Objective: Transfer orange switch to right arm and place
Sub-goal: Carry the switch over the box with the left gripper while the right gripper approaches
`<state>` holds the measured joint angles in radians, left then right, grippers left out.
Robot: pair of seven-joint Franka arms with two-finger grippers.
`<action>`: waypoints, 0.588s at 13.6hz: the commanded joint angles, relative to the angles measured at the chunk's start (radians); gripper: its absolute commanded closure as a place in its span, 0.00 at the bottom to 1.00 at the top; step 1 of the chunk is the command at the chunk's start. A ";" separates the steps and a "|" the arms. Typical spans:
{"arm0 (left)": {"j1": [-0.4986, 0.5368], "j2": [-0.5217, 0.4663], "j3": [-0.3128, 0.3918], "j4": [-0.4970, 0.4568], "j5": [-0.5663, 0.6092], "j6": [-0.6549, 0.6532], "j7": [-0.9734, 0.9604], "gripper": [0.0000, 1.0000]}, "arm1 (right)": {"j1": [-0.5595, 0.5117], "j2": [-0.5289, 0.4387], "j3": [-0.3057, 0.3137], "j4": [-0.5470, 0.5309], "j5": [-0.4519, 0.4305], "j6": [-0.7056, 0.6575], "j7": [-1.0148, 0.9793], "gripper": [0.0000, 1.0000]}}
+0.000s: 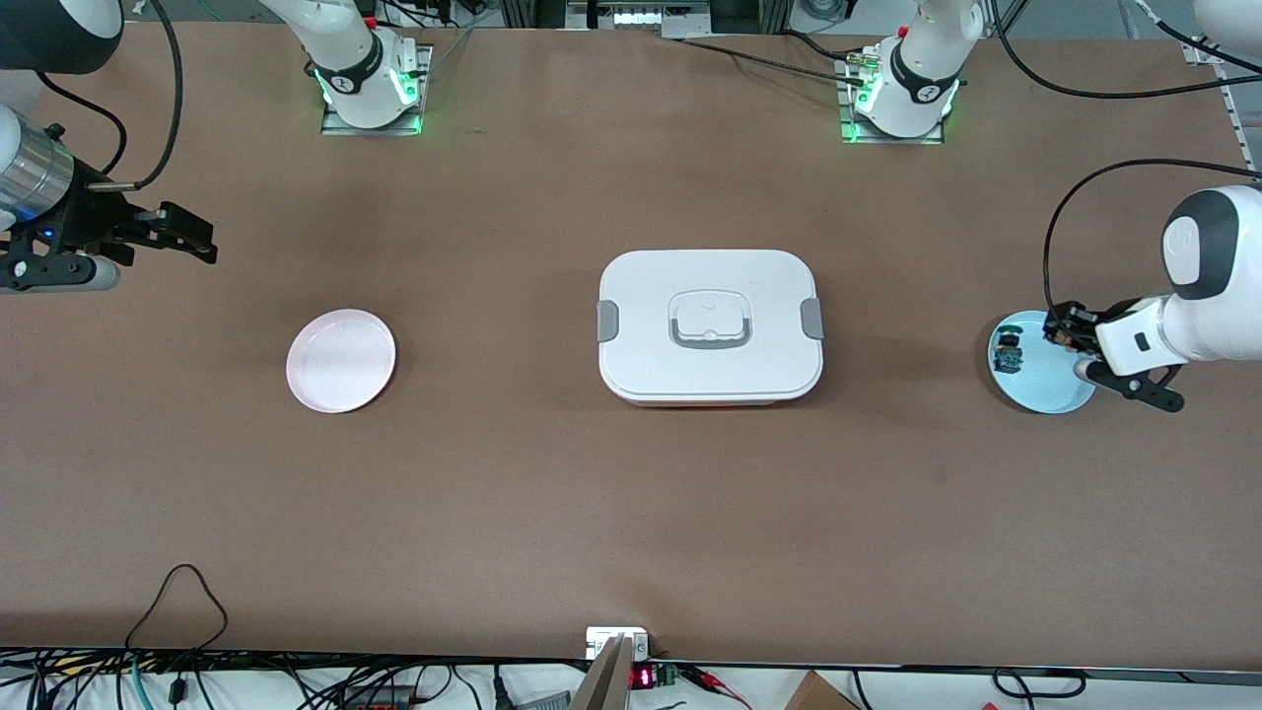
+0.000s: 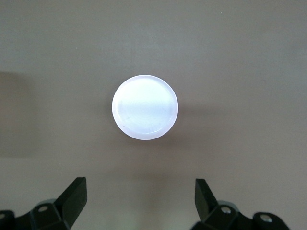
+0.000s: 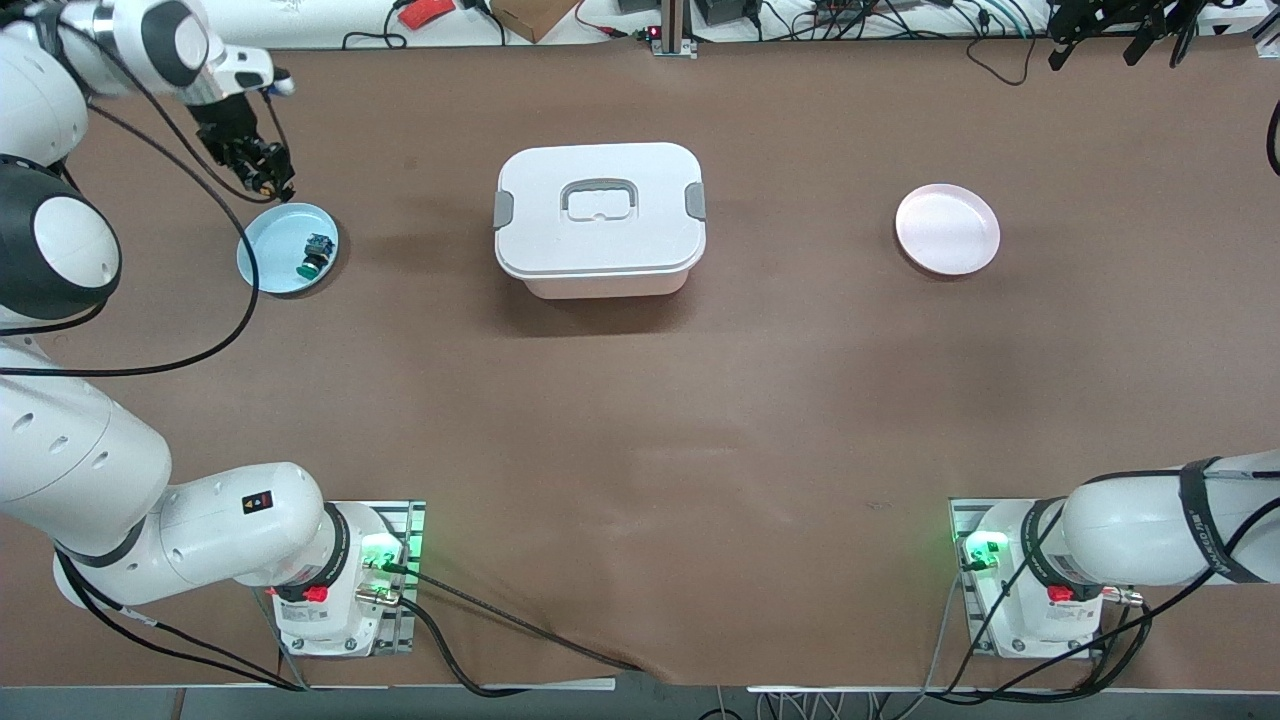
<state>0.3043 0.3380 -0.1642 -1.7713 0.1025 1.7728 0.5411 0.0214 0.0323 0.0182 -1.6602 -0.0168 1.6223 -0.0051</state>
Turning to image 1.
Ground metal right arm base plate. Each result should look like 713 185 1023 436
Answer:
320 44 433 136

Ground white lidded lunch box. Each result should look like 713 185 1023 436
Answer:
597 248 825 408

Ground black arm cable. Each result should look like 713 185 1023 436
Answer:
37 0 184 190
991 0 1262 317

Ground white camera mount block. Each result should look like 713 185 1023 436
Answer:
586 626 650 662

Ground brown cardboard box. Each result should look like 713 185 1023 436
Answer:
784 671 859 710

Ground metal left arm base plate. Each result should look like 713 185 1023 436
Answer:
838 54 946 146

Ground red clip lead wires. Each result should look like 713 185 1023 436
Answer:
680 663 750 710

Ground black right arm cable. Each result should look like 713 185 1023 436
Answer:
37 0 184 190

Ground black coiled floor cable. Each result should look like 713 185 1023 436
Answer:
991 669 1086 699

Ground black cable to base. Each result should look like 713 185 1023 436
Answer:
680 37 869 85

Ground green push-button switch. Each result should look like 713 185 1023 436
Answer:
991 323 1026 376

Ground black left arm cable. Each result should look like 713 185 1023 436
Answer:
991 0 1262 317

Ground pink round plate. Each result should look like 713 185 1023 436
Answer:
286 309 397 414

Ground light blue round plate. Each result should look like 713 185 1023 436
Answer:
987 311 1099 415

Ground grey aluminium bar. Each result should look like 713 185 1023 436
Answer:
570 634 635 710

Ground black looped table cable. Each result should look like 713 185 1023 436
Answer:
125 564 230 652

